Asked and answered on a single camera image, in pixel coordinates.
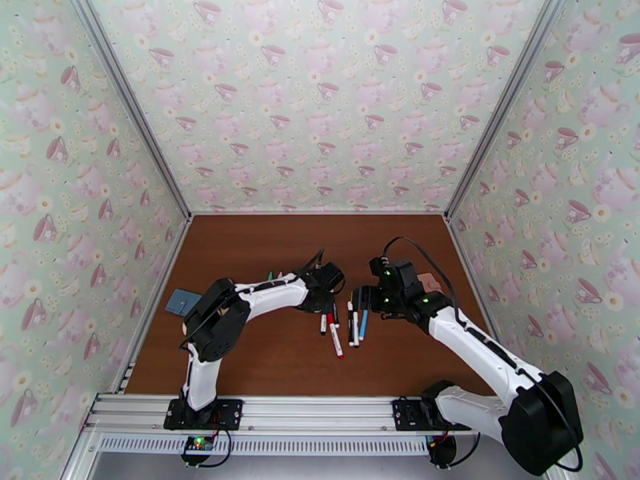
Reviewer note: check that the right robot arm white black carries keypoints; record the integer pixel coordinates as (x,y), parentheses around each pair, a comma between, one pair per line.
(480,343)

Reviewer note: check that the thin aluminium rail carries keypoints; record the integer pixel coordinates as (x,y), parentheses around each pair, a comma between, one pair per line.
(320,213)

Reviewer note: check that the aluminium frame post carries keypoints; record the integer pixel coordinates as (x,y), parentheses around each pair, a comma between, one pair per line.
(507,98)
(129,98)

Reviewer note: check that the small controller circuit board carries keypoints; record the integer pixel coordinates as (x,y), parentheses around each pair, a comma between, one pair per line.
(197,446)
(442,451)

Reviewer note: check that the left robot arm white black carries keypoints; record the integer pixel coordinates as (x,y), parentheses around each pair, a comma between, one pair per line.
(270,293)

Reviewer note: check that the wide aluminium base rail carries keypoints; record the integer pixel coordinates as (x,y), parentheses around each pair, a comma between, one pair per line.
(320,413)

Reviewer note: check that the aluminium side rail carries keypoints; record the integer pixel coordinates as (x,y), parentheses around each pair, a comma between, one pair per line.
(468,263)
(167,272)

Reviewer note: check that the blue marker pen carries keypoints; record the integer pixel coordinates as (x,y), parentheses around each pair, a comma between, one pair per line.
(364,323)

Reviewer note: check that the blue wallet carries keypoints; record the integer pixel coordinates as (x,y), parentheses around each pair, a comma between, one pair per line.
(177,301)

